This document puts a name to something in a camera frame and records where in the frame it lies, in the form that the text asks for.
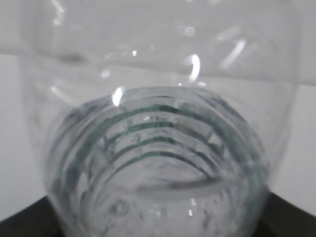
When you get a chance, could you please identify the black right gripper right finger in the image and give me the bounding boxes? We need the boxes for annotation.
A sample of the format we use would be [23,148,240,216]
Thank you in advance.
[253,194,316,237]

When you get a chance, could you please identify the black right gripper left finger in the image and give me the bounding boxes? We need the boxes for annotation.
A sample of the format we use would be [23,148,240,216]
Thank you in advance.
[0,197,62,237]

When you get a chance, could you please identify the clear bottle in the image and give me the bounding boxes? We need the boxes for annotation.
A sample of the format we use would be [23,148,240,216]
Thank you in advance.
[19,0,300,237]

